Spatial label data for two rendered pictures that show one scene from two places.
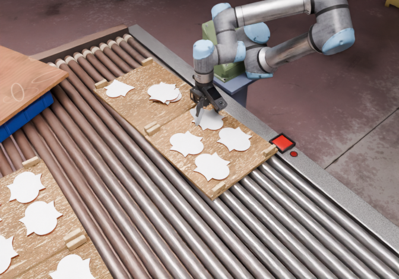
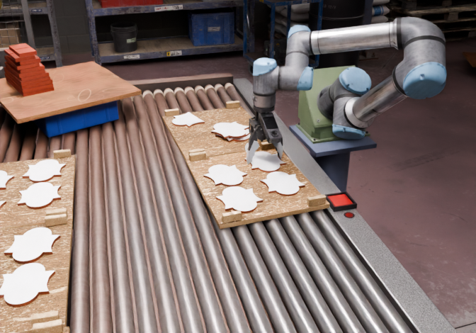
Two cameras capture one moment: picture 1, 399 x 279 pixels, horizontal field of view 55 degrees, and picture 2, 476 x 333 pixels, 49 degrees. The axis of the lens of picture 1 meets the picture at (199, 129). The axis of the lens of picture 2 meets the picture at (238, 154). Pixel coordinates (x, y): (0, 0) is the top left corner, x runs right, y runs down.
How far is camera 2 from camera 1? 0.67 m
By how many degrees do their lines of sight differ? 24
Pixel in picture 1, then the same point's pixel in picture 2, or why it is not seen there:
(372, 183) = not seen: outside the picture
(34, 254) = (13, 219)
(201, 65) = (258, 83)
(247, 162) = (282, 206)
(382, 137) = not seen: outside the picture
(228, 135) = (277, 178)
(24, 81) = (96, 88)
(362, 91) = not seen: outside the picture
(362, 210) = (404, 287)
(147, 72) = (227, 113)
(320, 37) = (401, 71)
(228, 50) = (291, 72)
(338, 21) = (423, 52)
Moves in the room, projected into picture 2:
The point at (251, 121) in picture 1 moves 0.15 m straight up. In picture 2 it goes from (316, 176) to (319, 137)
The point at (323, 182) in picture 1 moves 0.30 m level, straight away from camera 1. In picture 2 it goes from (370, 249) to (429, 208)
